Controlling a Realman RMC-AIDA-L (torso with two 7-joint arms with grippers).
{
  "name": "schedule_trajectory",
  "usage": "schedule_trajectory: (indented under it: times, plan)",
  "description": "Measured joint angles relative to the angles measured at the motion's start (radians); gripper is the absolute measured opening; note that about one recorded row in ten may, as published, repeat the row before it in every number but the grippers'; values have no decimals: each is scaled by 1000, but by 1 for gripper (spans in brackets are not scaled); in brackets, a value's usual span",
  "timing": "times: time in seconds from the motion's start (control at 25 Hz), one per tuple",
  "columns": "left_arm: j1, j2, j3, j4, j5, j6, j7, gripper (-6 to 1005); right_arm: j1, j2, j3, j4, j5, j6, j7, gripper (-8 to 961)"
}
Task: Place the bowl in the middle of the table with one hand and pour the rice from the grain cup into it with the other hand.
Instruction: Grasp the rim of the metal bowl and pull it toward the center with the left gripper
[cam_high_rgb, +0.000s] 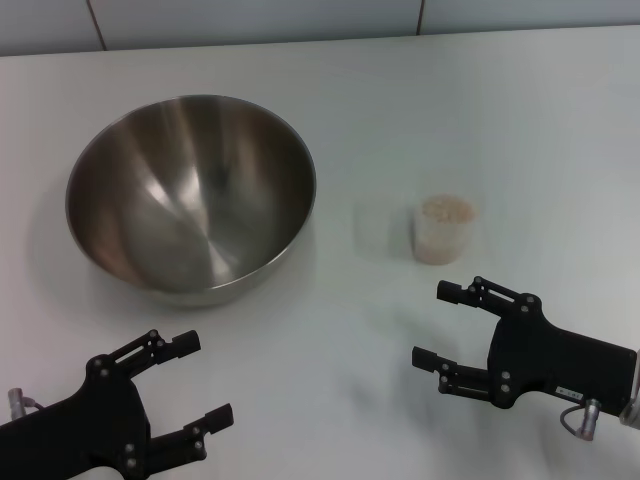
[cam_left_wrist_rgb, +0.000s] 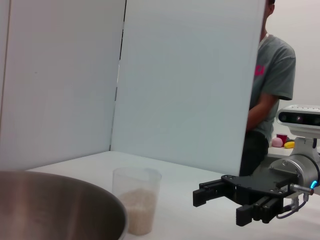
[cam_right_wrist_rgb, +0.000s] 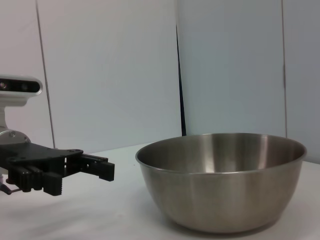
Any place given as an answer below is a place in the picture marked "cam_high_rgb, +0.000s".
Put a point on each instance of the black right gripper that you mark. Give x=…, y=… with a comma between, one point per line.
x=550, y=355

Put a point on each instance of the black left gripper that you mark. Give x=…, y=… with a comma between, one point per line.
x=100, y=420

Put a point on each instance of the clear plastic measuring cup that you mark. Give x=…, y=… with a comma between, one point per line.
x=440, y=250

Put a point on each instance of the white rice grains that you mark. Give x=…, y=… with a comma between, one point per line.
x=447, y=210

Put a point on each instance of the stainless steel mixing bowl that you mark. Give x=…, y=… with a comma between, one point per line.
x=190, y=200

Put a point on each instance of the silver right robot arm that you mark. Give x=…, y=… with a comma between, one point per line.
x=634, y=395

